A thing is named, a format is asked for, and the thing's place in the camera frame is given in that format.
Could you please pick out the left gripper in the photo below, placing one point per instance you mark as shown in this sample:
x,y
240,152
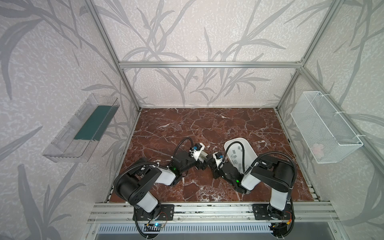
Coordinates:
x,y
198,161

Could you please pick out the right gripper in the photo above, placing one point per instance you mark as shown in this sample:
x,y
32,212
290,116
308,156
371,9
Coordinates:
x,y
216,166

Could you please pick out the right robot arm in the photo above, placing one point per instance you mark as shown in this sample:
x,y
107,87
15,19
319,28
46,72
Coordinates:
x,y
243,169

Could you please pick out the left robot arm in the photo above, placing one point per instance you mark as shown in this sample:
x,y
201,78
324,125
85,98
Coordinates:
x,y
134,185

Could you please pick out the white plastic tray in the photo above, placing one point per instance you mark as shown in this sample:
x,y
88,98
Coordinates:
x,y
245,156

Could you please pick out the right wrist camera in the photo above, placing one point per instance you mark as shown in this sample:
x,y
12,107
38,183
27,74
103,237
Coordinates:
x,y
218,157

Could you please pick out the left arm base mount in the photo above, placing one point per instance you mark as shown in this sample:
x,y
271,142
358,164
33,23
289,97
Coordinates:
x,y
162,212

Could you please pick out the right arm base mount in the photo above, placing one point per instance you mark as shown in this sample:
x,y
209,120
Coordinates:
x,y
268,213

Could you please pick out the aluminium front rail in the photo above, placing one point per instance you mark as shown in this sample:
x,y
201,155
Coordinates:
x,y
220,212

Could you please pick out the white wire mesh basket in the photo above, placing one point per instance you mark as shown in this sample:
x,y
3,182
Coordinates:
x,y
327,134

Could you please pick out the clear plastic wall bin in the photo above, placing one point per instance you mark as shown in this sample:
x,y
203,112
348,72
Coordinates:
x,y
79,138

